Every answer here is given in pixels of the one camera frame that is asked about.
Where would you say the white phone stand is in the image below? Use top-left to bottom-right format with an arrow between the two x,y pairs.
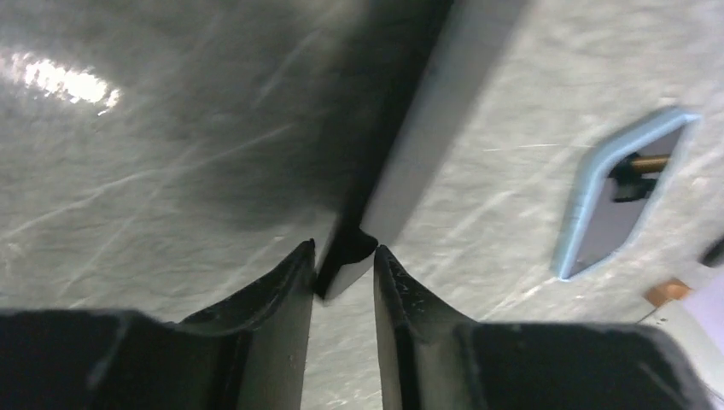
640,278 -> 723,409

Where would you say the phone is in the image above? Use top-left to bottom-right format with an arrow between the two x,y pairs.
551,106 -> 701,281
314,1 -> 528,301

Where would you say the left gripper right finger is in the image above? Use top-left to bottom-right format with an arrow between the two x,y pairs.
374,246 -> 711,409

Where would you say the small brown wooden block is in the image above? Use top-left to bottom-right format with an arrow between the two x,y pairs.
644,278 -> 692,308

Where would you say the phone in blue case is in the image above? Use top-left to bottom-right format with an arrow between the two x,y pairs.
551,106 -> 701,281

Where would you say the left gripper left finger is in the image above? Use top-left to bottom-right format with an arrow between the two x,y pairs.
1,240 -> 315,409

